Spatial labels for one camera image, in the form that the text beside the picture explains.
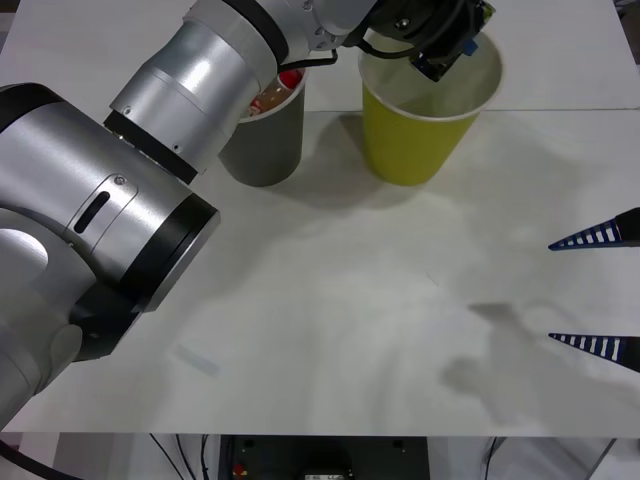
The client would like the yellow-green plastic waste bin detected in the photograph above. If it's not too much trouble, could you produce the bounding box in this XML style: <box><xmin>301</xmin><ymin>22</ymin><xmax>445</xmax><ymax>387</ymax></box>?
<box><xmin>357</xmin><ymin>30</ymin><xmax>505</xmax><ymax>188</ymax></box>

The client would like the black robot base box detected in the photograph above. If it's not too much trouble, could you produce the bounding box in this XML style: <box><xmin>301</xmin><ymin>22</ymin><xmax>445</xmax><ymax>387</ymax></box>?
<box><xmin>218</xmin><ymin>434</ymin><xmax>431</xmax><ymax>480</ymax></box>

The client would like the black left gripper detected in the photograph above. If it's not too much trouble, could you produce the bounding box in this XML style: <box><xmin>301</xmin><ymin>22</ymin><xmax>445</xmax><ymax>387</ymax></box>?
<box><xmin>366</xmin><ymin>0</ymin><xmax>497</xmax><ymax>84</ymax></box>

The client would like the grey plastic waste bin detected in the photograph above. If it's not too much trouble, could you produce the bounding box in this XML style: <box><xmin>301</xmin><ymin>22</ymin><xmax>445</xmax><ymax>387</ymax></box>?
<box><xmin>217</xmin><ymin>67</ymin><xmax>308</xmax><ymax>188</ymax></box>

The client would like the plastic bottle with red cap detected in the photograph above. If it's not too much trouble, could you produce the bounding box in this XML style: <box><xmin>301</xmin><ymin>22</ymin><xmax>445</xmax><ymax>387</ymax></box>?
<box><xmin>248</xmin><ymin>69</ymin><xmax>307</xmax><ymax>117</ymax></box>

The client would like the thick black cable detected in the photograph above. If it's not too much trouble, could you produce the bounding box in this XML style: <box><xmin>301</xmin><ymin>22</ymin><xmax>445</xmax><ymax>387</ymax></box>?
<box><xmin>0</xmin><ymin>438</ymin><xmax>57</xmax><ymax>480</ymax></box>

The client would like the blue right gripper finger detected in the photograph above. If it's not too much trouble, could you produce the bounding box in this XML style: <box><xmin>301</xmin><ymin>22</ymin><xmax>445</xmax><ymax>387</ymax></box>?
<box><xmin>547</xmin><ymin>206</ymin><xmax>640</xmax><ymax>252</ymax></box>
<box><xmin>547</xmin><ymin>331</ymin><xmax>640</xmax><ymax>374</ymax></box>

